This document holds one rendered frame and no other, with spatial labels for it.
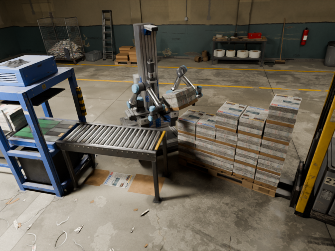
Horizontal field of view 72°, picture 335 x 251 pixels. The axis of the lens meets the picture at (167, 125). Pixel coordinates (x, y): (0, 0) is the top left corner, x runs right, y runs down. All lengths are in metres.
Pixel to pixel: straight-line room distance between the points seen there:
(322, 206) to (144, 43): 3.00
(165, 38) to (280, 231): 8.17
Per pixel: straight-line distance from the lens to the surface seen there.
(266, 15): 9.51
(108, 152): 2.94
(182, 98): 3.08
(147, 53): 3.54
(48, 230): 3.35
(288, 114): 2.82
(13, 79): 3.16
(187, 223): 3.02
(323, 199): 3.19
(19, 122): 3.91
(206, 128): 3.18
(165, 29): 9.76
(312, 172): 2.92
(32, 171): 3.77
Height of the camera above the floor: 2.41
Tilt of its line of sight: 30 degrees down
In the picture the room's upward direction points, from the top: 3 degrees counter-clockwise
